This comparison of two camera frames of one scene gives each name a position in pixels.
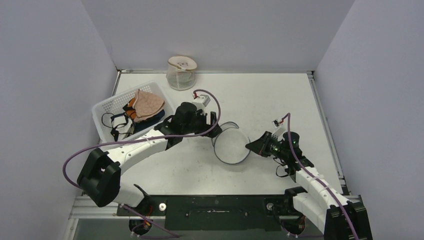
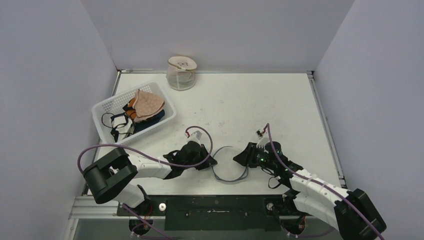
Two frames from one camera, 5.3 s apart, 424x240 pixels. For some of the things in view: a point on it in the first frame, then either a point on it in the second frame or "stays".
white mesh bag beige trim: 181,72 stays
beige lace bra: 146,105 stays
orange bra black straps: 129,109 stays
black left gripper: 203,118 to 212,162
